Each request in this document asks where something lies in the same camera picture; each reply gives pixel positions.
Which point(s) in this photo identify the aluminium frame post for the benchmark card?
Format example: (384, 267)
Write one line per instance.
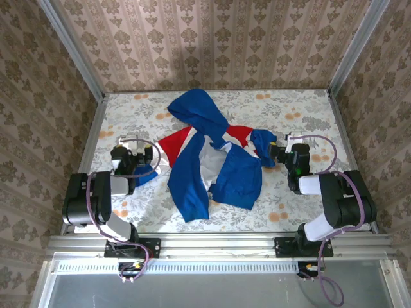
(356, 45)
(74, 51)

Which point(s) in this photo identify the floral tablecloth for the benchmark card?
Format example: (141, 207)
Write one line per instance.
(289, 109)

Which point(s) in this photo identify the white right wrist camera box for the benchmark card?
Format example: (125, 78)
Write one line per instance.
(293, 138)

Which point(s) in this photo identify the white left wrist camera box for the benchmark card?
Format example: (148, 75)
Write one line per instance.
(131, 144)

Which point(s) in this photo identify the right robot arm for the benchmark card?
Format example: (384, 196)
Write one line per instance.
(346, 199)

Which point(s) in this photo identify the blue red white hooded jacket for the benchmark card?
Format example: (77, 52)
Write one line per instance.
(189, 173)

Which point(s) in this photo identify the aluminium table side rail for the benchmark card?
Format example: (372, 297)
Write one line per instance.
(346, 141)
(93, 141)

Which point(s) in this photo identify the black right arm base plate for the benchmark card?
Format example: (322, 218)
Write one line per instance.
(285, 247)

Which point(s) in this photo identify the aluminium mounting rail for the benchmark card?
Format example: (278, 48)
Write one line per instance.
(218, 245)

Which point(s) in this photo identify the black connector box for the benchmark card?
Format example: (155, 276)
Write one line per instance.
(309, 268)
(131, 268)

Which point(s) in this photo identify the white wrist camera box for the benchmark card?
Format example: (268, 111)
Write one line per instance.
(293, 138)
(131, 144)

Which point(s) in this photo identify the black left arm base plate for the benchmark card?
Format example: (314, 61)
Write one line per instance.
(151, 247)

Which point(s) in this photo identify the grey metal sheet panel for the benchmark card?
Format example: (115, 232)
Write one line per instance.
(208, 292)

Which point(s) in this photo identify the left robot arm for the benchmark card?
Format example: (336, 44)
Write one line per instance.
(80, 199)

